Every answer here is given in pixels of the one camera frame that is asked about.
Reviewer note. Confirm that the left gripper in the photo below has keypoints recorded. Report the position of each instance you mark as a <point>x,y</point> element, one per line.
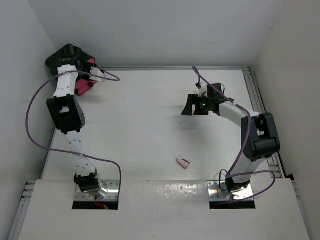
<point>88,65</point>

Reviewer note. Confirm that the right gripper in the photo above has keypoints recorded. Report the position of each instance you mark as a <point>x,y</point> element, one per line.
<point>193,99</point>

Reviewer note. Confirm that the pink eraser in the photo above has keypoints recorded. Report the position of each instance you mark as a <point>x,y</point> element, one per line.
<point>182,162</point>

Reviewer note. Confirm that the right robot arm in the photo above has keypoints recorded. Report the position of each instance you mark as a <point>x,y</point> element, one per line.
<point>259,135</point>

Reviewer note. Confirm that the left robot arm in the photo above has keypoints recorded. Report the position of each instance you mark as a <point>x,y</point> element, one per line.
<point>66,113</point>

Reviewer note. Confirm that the black drawer cabinet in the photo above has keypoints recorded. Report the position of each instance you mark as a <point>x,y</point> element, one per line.
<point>67,55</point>

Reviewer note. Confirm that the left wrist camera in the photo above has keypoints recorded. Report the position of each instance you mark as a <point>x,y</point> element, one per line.
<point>96,75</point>

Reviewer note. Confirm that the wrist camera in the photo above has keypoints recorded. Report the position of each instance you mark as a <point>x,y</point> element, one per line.
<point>202,90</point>
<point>96,75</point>

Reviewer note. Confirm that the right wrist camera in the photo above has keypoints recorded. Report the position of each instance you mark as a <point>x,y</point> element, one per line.
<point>202,90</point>

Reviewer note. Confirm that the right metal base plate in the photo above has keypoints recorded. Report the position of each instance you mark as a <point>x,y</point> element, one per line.
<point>216,193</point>

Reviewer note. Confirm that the metal base plate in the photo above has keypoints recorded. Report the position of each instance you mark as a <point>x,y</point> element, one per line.
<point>216,193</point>
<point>108,192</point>

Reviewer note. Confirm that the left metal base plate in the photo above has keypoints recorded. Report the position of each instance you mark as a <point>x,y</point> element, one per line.
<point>108,192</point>

